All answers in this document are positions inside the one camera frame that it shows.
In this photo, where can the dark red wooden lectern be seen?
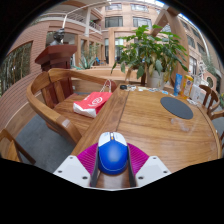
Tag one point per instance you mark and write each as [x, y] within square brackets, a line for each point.
[56, 56]

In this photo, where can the yellow liquid bottle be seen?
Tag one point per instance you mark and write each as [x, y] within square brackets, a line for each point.
[188, 86]

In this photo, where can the wooden armchair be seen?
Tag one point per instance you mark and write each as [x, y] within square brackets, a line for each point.
[50, 116]
[220, 115]
[11, 150]
[128, 75]
[213, 94]

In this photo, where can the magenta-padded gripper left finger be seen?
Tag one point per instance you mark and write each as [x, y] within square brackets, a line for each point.
[71, 168]

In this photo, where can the green plant in white pot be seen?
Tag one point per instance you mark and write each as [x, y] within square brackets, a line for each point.
[150, 51]

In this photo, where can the dark bust statue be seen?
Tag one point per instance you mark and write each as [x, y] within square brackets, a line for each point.
[58, 37]

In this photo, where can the spiky green agave plant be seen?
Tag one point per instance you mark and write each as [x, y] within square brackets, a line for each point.
[86, 61]

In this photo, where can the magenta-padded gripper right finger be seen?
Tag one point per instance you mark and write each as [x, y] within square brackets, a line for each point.
[151, 168]

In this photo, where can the blue and white computer mouse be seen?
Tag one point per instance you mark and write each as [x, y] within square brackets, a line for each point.
[112, 155]

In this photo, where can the round dark grey mouse pad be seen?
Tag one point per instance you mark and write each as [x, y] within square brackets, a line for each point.
[176, 108]

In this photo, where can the blue tube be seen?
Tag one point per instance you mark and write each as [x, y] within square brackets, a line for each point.
[178, 85]

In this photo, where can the red and white shopping bag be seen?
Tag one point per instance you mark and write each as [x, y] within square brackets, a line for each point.
[91, 104]

